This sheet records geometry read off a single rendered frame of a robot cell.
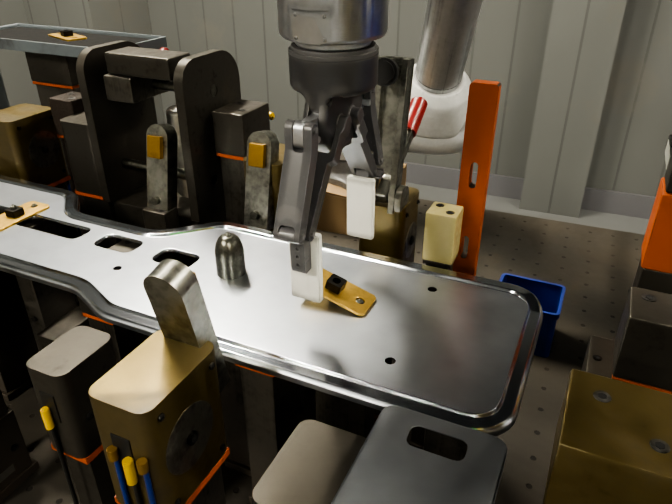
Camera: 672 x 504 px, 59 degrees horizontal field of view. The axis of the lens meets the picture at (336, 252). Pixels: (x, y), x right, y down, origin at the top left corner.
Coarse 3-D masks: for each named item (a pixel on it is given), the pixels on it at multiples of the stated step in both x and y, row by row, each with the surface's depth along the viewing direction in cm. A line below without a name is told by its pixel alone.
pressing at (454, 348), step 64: (0, 192) 86; (64, 192) 85; (0, 256) 70; (64, 256) 70; (128, 256) 70; (192, 256) 70; (256, 256) 70; (384, 256) 69; (128, 320) 59; (256, 320) 58; (320, 320) 58; (384, 320) 58; (448, 320) 58; (512, 320) 58; (320, 384) 51; (384, 384) 50; (448, 384) 50; (512, 384) 51
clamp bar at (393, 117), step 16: (384, 64) 61; (400, 64) 64; (384, 80) 62; (400, 80) 64; (384, 96) 66; (400, 96) 64; (384, 112) 67; (400, 112) 65; (384, 128) 67; (400, 128) 65; (384, 144) 68; (400, 144) 66; (384, 160) 68; (400, 160) 67; (400, 176) 69
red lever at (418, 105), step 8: (416, 104) 74; (424, 104) 75; (416, 112) 74; (424, 112) 75; (408, 120) 73; (416, 120) 73; (408, 128) 73; (416, 128) 73; (408, 136) 72; (408, 144) 72; (384, 176) 70; (384, 184) 70; (376, 192) 69; (384, 192) 69; (384, 200) 69
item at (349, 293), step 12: (324, 276) 62; (336, 276) 61; (324, 288) 60; (336, 288) 60; (348, 288) 61; (360, 288) 62; (336, 300) 59; (348, 300) 60; (372, 300) 61; (360, 312) 59
